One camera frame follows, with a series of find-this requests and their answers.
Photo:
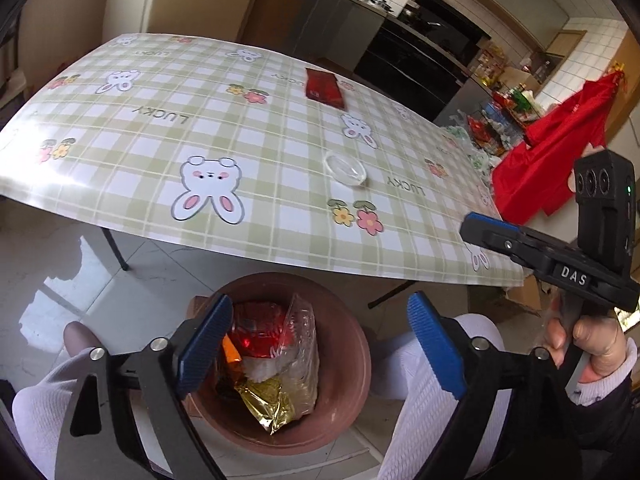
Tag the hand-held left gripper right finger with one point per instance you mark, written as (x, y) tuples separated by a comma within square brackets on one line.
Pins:
[(435, 345)]

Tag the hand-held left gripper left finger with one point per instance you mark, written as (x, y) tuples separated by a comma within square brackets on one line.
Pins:
[(205, 345)]

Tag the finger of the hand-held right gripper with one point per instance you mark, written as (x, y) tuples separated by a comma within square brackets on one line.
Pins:
[(495, 222), (490, 240)]

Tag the orange snack packet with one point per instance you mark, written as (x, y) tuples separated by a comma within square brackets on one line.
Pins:
[(231, 352)]

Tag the crushed red drink can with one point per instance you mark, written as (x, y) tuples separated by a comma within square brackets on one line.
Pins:
[(260, 345)]

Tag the gold foil wrapper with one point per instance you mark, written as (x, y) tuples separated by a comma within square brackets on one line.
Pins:
[(270, 400)]

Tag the brown plastic bin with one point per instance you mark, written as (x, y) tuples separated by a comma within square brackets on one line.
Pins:
[(345, 360)]

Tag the clear plastic packaging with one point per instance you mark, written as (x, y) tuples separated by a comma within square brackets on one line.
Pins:
[(305, 350)]

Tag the person's right forearm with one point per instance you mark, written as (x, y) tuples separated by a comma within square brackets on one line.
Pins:
[(600, 425)]

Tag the person's right hand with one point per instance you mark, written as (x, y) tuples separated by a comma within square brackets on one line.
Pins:
[(600, 350)]

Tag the black table leg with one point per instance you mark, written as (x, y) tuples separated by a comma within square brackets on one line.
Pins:
[(116, 252), (395, 294)]

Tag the open cardboard box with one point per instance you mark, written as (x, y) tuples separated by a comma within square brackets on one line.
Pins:
[(527, 295)]

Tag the person's right leg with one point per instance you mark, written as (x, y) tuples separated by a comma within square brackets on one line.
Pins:
[(415, 410)]

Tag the person's leg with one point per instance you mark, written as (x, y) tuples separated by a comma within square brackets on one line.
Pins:
[(415, 410), (45, 410)]

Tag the red cloth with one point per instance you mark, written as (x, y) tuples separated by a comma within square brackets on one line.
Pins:
[(550, 160)]

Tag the clear plastic lid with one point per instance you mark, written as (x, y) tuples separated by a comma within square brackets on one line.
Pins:
[(345, 167)]

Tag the group of condiment bottles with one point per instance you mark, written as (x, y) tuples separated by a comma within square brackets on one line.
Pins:
[(489, 62)]

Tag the black built-in oven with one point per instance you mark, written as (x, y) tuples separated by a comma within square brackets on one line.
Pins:
[(415, 70)]

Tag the person's left leg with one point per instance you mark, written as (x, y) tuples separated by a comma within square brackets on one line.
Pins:
[(45, 410)]

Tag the checked cartoon tablecloth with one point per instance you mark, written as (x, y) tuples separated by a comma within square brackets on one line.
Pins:
[(275, 160)]

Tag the black range hood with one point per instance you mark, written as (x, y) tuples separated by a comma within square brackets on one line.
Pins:
[(450, 25)]

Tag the dark red packet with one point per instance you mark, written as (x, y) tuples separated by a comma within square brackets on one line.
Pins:
[(324, 89)]

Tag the grey kitchen counter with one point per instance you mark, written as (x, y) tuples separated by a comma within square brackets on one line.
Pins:
[(340, 25)]

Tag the brown wooden panel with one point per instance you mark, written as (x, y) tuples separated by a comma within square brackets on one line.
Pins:
[(280, 0)]

